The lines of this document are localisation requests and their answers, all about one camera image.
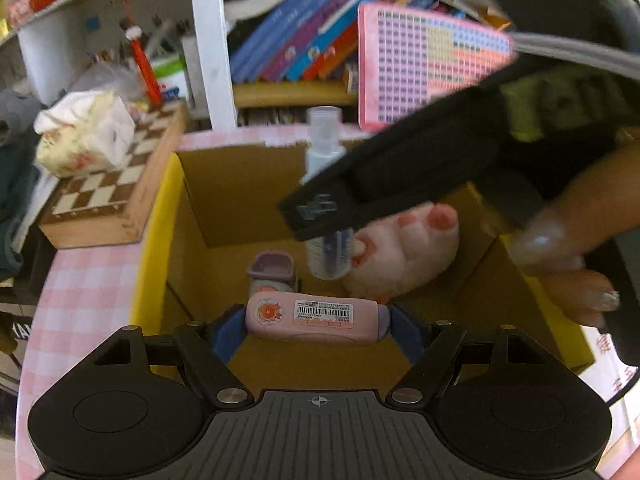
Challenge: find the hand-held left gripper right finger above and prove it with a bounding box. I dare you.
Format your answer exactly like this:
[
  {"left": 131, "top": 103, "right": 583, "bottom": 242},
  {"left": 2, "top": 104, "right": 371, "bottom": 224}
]
[{"left": 385, "top": 302, "right": 551, "bottom": 407}]

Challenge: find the clear spray bottle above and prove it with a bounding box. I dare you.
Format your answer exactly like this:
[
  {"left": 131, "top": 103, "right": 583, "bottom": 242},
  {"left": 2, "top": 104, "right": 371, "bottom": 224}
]
[{"left": 300, "top": 106, "right": 357, "bottom": 280}]

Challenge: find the red orange toy stick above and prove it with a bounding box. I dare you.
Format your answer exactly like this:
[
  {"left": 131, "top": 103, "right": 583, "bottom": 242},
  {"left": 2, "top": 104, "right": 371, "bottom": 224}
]
[{"left": 120, "top": 17, "right": 165, "bottom": 106}]

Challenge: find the person's right hand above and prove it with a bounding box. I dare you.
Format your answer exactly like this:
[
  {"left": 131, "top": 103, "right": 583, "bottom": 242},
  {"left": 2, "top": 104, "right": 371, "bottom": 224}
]
[{"left": 507, "top": 132, "right": 640, "bottom": 331}]

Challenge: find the pink toy tablet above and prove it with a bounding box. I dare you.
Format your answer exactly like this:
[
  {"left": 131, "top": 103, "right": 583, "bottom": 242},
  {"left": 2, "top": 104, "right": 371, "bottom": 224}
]
[{"left": 357, "top": 1, "right": 518, "bottom": 133}]

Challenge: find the small purple cup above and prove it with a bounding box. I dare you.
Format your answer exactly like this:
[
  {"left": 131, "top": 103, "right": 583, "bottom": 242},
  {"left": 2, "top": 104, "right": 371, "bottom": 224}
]
[{"left": 246, "top": 252, "right": 299, "bottom": 306}]

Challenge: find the wooden chessboard box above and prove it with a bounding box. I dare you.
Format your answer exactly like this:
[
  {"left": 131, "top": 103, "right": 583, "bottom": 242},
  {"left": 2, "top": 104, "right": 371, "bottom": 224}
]
[{"left": 39, "top": 100, "right": 193, "bottom": 250}]

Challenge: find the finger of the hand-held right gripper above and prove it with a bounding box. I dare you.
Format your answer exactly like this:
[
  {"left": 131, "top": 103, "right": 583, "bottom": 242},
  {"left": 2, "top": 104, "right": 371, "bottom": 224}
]
[{"left": 278, "top": 82, "right": 516, "bottom": 242}]

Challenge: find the white shelf unit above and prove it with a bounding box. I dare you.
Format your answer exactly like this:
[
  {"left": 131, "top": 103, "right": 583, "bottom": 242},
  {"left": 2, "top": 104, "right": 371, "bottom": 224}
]
[{"left": 0, "top": 0, "right": 361, "bottom": 133}]

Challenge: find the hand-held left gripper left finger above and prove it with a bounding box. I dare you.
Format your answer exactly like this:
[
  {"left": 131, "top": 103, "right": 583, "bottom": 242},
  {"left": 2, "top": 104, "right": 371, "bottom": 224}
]
[{"left": 90, "top": 304, "right": 255, "bottom": 408}]

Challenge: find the row of colourful books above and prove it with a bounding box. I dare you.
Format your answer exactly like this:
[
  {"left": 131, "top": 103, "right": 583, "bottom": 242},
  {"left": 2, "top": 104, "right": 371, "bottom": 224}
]
[{"left": 229, "top": 0, "right": 501, "bottom": 83}]

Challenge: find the pink plush pig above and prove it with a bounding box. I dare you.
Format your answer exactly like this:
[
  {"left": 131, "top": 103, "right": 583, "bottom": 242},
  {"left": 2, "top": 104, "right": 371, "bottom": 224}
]
[{"left": 342, "top": 201, "right": 460, "bottom": 306}]

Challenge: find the pink plastic case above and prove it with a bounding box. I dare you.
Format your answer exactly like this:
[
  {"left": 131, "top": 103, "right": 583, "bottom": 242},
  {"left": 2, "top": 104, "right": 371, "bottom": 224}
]
[{"left": 245, "top": 292, "right": 390, "bottom": 346}]

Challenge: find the green white container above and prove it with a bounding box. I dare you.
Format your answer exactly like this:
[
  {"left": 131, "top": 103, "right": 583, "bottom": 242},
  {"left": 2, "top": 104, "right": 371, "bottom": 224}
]
[{"left": 150, "top": 52, "right": 191, "bottom": 103}]

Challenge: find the floral tissue pack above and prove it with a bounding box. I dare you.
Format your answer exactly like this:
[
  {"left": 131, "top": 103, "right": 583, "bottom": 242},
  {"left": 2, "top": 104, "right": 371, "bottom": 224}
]
[{"left": 34, "top": 89, "right": 137, "bottom": 179}]

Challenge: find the yellow cardboard box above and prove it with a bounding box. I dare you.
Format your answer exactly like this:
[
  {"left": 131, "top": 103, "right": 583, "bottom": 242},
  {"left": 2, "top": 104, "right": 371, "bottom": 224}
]
[{"left": 130, "top": 137, "right": 596, "bottom": 376}]

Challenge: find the clear plastic bag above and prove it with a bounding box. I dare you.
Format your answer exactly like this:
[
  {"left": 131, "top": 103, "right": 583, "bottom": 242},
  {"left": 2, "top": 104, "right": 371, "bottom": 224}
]
[{"left": 65, "top": 60, "right": 146, "bottom": 101}]

